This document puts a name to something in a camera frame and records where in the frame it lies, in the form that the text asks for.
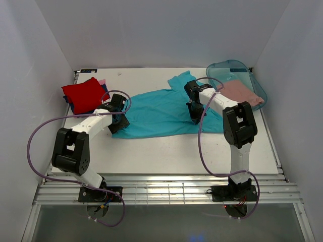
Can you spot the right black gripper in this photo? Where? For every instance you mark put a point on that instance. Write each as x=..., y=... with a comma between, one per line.
x=196, y=114

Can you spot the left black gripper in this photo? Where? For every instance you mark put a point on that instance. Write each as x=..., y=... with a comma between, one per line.
x=119, y=123

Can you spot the teal t shirt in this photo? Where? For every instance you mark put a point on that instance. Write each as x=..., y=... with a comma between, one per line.
x=160, y=113

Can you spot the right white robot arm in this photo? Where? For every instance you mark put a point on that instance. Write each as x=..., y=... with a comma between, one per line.
x=239, y=128

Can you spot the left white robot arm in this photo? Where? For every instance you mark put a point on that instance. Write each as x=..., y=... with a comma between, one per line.
x=71, y=152

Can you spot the red folded t shirt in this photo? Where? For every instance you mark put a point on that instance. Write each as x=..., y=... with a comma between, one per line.
x=85, y=94

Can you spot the blue folded t shirt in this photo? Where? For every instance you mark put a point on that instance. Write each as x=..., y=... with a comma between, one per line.
x=70, y=106

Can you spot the pink folded t shirt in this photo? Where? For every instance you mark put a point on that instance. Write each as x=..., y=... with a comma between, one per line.
x=101, y=82

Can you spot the pink t shirt in bin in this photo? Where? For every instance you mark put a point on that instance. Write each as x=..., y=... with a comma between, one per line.
x=237, y=91

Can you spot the teal plastic bin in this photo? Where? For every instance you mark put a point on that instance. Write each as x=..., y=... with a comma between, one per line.
x=235, y=70

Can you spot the blue label sticker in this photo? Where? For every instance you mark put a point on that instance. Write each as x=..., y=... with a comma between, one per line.
x=88, y=70

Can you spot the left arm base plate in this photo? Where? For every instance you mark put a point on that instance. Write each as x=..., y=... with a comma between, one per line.
x=87, y=195

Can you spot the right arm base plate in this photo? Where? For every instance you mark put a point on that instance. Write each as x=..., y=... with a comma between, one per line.
x=224, y=194

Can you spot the aluminium rail frame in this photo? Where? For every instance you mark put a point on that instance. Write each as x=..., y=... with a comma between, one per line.
x=168, y=190

